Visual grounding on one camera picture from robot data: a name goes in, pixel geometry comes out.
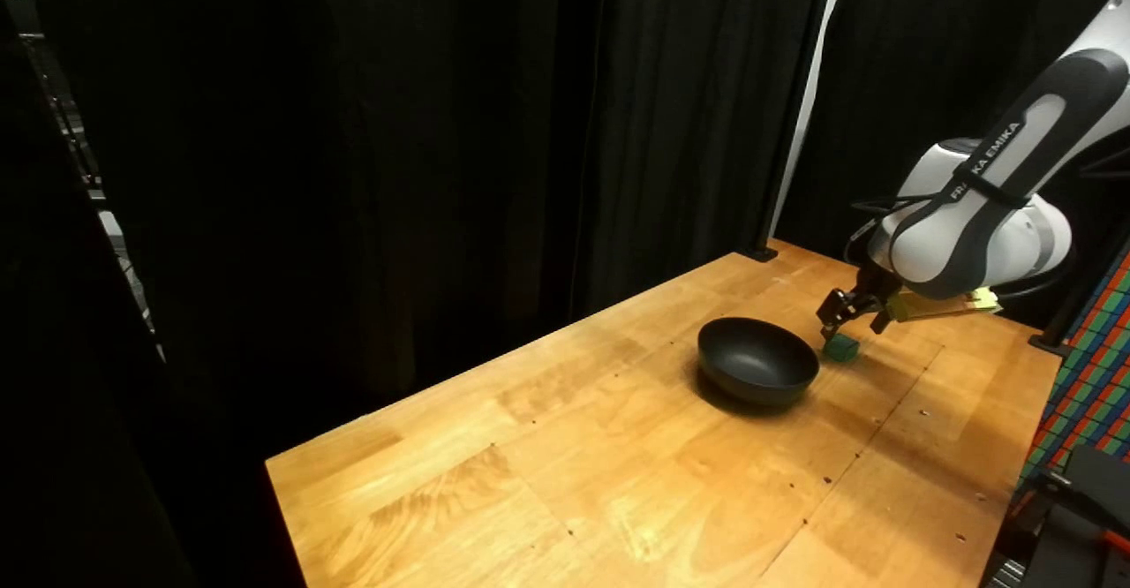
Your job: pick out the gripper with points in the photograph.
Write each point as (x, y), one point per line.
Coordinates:
(876, 288)

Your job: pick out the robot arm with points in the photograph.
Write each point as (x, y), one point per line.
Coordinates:
(949, 235)

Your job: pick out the green cube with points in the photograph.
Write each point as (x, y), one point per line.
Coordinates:
(843, 349)

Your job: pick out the black bowl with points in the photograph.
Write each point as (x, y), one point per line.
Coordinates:
(757, 365)

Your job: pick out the stand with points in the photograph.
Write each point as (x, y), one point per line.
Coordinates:
(1051, 343)
(759, 253)

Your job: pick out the colourful checkered cloth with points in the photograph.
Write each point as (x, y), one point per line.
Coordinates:
(1090, 376)

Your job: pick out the black curtain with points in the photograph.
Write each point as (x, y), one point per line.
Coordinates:
(918, 67)
(397, 146)

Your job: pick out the black metal equipment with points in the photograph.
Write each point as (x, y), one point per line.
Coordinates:
(1073, 526)

